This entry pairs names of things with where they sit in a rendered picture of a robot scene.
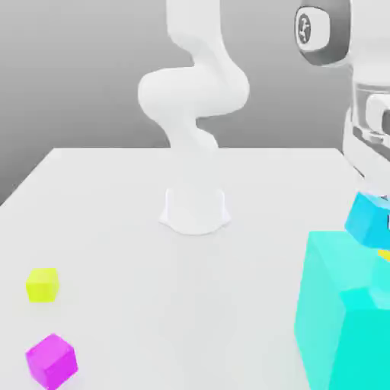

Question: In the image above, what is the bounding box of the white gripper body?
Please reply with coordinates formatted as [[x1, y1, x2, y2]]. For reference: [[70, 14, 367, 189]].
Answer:
[[342, 109, 390, 199]]

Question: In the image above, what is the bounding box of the small blue cube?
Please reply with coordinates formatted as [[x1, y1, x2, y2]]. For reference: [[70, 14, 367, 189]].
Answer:
[[344, 191, 390, 250]]

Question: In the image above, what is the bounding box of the small lime cube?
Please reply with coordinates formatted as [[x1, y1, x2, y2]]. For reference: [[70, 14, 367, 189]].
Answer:
[[25, 267, 60, 303]]

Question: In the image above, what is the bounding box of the small magenta cube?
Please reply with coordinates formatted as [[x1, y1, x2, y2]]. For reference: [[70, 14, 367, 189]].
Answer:
[[24, 333, 79, 390]]

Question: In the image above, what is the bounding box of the large teal box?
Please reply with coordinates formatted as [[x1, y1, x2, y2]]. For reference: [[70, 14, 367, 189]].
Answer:
[[294, 230, 390, 390]]

